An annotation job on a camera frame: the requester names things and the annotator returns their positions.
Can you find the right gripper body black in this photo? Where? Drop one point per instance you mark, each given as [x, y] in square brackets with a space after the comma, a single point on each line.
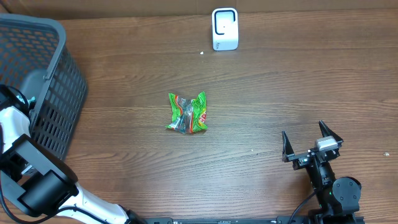
[302, 158]

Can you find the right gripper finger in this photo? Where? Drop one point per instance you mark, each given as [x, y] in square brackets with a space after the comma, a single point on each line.
[287, 150]
[326, 132]

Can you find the green snack packet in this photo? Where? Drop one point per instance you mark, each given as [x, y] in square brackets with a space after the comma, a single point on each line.
[188, 115]

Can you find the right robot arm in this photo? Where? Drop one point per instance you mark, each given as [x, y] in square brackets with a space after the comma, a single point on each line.
[333, 200]

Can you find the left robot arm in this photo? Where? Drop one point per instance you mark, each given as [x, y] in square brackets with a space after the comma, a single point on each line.
[37, 182]

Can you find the white barcode scanner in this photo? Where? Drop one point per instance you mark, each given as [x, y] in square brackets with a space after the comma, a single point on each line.
[225, 29]

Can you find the teal white pouch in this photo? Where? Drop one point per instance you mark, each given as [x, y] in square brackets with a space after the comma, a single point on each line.
[31, 100]

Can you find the grey plastic mesh basket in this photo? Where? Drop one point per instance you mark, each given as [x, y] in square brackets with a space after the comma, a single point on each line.
[36, 61]

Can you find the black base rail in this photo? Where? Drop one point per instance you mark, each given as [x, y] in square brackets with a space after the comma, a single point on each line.
[224, 221]

